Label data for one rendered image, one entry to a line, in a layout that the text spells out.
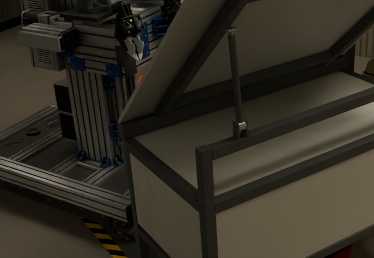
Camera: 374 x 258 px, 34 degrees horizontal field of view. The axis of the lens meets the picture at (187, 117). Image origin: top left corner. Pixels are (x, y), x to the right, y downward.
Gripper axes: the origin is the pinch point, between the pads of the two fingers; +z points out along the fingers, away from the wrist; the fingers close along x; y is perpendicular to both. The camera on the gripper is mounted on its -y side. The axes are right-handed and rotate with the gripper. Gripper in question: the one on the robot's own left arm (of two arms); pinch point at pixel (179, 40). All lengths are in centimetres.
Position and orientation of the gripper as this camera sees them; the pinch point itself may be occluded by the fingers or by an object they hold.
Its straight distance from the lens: 247.0
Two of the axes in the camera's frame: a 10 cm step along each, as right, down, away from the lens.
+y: -4.7, -3.0, -8.3
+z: 1.0, 9.2, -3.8
